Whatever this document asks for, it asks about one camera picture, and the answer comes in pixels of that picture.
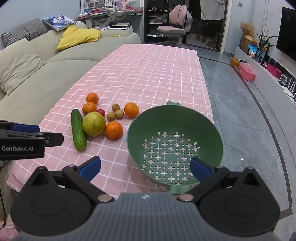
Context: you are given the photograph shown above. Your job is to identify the cluttered desk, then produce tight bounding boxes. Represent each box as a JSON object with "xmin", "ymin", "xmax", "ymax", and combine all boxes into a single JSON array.
[{"xmin": 76, "ymin": 7, "xmax": 144, "ymax": 30}]

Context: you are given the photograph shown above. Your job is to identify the white framed small device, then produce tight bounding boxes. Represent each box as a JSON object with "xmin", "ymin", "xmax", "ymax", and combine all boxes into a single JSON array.
[{"xmin": 278, "ymin": 74, "xmax": 289, "ymax": 88}]

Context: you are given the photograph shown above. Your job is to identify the yellow pillow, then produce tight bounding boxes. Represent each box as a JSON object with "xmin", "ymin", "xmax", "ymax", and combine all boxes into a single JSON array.
[{"xmin": 56, "ymin": 25, "xmax": 102, "ymax": 51}]

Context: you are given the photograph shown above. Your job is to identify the yellow-green guava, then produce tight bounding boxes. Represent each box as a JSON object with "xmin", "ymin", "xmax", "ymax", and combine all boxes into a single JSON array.
[{"xmin": 82, "ymin": 111, "xmax": 106, "ymax": 137}]

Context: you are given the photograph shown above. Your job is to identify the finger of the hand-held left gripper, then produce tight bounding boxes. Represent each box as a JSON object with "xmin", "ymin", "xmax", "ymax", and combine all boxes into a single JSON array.
[
  {"xmin": 0, "ymin": 130, "xmax": 64, "ymax": 147},
  {"xmin": 0, "ymin": 120, "xmax": 40, "ymax": 133}
]

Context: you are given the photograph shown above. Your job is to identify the orange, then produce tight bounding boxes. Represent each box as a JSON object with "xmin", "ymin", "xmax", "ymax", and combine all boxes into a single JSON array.
[
  {"xmin": 86, "ymin": 93, "xmax": 99, "ymax": 105},
  {"xmin": 105, "ymin": 121, "xmax": 123, "ymax": 140},
  {"xmin": 124, "ymin": 102, "xmax": 139, "ymax": 118},
  {"xmin": 82, "ymin": 102, "xmax": 97, "ymax": 115}
]

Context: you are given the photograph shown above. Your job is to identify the green cucumber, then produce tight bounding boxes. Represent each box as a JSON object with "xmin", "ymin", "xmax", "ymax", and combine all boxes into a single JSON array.
[{"xmin": 71, "ymin": 109, "xmax": 88, "ymax": 151}]

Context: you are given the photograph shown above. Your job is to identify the pink fuzzy cloth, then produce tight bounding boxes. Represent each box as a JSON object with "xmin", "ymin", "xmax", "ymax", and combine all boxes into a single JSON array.
[{"xmin": 0, "ymin": 219, "xmax": 18, "ymax": 234}]

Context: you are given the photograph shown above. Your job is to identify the thin black cable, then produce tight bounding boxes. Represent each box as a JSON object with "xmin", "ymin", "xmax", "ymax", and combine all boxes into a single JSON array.
[{"xmin": 0, "ymin": 185, "xmax": 7, "ymax": 230}]

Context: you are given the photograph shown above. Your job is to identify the golden vase with dried flowers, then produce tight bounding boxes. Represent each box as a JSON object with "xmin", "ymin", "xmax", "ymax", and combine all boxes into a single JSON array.
[{"xmin": 240, "ymin": 21, "xmax": 258, "ymax": 51}]

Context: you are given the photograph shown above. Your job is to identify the black television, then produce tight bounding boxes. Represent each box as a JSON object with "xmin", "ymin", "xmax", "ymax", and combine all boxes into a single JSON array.
[{"xmin": 276, "ymin": 7, "xmax": 296, "ymax": 70}]

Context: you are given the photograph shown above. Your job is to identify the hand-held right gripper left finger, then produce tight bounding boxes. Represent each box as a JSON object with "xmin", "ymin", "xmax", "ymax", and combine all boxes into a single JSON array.
[{"xmin": 23, "ymin": 156, "xmax": 115, "ymax": 203}]

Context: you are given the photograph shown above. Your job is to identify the green potted plant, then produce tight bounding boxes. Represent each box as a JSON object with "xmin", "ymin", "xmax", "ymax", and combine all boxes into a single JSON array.
[{"xmin": 255, "ymin": 30, "xmax": 278, "ymax": 62}]

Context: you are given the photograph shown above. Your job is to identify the beige sofa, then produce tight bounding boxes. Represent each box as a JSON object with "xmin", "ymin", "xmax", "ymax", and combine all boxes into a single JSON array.
[{"xmin": 0, "ymin": 19, "xmax": 141, "ymax": 123}]

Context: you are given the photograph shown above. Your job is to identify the blue printed pillow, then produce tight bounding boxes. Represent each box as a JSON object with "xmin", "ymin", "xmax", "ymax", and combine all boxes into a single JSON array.
[{"xmin": 42, "ymin": 14, "xmax": 77, "ymax": 31}]

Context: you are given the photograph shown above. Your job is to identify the beige cushion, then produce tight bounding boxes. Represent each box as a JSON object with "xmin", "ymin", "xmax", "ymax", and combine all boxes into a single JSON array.
[{"xmin": 0, "ymin": 38, "xmax": 47, "ymax": 96}]

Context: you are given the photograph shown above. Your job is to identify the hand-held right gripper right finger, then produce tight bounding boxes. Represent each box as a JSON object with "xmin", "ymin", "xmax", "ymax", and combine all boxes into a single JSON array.
[{"xmin": 177, "ymin": 157, "xmax": 271, "ymax": 202}]

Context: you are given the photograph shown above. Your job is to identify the magenta box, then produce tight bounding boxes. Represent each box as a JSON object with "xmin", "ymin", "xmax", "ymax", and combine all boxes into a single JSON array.
[{"xmin": 267, "ymin": 64, "xmax": 283, "ymax": 78}]

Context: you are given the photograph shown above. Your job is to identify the stack of books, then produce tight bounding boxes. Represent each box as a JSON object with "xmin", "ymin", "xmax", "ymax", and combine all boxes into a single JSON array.
[{"xmin": 77, "ymin": 6, "xmax": 112, "ymax": 19}]

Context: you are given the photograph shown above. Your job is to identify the grey striped cushion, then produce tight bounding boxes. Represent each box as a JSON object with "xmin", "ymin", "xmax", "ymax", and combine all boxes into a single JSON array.
[
  {"xmin": 1, "ymin": 26, "xmax": 30, "ymax": 47},
  {"xmin": 23, "ymin": 19, "xmax": 48, "ymax": 35}
]

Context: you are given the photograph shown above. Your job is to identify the black shelf unit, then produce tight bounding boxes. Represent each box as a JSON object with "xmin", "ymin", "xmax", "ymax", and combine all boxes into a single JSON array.
[{"xmin": 144, "ymin": 0, "xmax": 176, "ymax": 43}]

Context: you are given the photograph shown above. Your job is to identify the white television cabinet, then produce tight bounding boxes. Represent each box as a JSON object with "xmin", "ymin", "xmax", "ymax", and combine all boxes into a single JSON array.
[{"xmin": 231, "ymin": 45, "xmax": 296, "ymax": 149}]

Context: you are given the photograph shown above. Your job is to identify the hanging light clothes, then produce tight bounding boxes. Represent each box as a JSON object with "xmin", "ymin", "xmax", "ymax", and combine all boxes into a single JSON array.
[{"xmin": 199, "ymin": 0, "xmax": 226, "ymax": 21}]

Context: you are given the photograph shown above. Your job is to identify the pink box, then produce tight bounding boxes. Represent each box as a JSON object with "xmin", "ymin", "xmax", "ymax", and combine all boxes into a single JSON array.
[{"xmin": 239, "ymin": 62, "xmax": 256, "ymax": 82}]

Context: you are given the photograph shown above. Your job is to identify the green plastic colander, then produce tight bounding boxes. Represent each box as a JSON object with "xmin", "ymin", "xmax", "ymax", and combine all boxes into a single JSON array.
[{"xmin": 127, "ymin": 101, "xmax": 224, "ymax": 194}]

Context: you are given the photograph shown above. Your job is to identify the pink checked tablecloth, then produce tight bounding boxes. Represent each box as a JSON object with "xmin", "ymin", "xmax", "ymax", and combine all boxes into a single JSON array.
[{"xmin": 7, "ymin": 44, "xmax": 214, "ymax": 193}]

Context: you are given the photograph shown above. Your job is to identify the pink office chair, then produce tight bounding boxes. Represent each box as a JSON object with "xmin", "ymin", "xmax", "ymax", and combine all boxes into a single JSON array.
[{"xmin": 157, "ymin": 5, "xmax": 194, "ymax": 45}]

